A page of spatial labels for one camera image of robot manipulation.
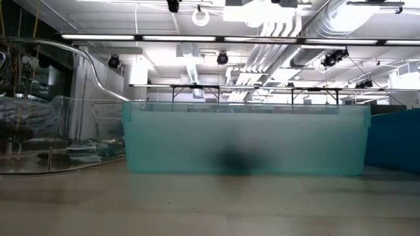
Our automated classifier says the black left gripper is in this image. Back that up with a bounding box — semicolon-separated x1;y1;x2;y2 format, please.
166;0;181;14

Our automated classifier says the white table with black legs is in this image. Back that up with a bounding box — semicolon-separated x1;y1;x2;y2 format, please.
129;83;260;103
259;86;420;106

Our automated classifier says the white ceiling pipe bundle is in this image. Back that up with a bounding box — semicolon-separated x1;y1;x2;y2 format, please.
226;12;305;102

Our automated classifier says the green translucent plastic bin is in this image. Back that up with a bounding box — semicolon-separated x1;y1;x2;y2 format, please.
121;100;372;177

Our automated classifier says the clear plastic bin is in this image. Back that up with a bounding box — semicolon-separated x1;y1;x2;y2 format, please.
0;36;132;176

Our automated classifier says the black ceiling track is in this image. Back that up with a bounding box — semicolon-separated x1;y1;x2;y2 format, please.
346;1;405;15

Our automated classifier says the blue plastic bin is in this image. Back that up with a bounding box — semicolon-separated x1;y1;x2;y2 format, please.
364;108;420;174

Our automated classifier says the white ceiling ring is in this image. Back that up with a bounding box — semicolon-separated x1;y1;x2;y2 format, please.
191;8;211;28

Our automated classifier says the white ceiling duct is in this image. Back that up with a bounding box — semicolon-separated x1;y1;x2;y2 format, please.
176;42;206;99

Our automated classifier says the grey round air duct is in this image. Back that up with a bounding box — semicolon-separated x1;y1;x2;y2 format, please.
290;0;352;69

